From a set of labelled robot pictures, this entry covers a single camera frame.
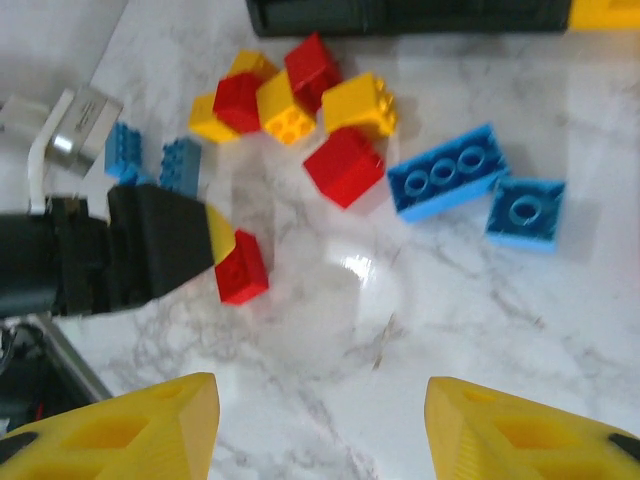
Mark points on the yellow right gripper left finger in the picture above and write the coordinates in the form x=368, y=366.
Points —
x=125, y=440

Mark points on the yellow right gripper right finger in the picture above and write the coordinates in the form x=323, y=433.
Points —
x=525, y=445

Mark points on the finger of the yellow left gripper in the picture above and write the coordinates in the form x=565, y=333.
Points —
x=160, y=240

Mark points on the red lego brick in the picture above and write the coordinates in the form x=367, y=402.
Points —
x=311, y=67
x=237, y=102
x=345, y=167
x=244, y=272

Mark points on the yellow lego brick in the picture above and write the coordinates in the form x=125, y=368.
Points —
x=356, y=106
x=252, y=64
x=282, y=107
x=206, y=121

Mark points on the square blue lego brick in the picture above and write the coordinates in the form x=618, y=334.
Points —
x=525, y=212

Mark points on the long blue lego brick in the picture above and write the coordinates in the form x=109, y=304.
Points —
x=447, y=175

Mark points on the small blue lego brick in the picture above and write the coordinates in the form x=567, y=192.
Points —
x=180, y=165
x=122, y=147

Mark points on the yellow plastic container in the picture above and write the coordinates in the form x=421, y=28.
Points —
x=605, y=14

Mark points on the aluminium frame rail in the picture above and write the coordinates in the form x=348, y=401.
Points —
x=70, y=357

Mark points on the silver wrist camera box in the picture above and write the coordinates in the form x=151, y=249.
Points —
x=82, y=130

